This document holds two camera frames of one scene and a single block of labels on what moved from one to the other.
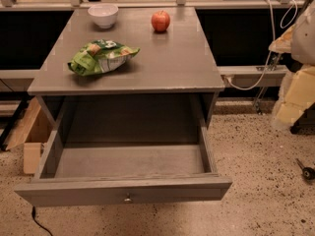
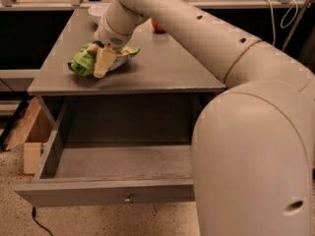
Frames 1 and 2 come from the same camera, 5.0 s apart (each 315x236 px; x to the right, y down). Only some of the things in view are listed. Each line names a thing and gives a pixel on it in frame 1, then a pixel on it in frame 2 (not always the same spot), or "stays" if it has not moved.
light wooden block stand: x=32 y=131 stays
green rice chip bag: x=100 y=56 stays
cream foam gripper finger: x=297 y=90 → x=114 y=30
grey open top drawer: x=134 y=173 stays
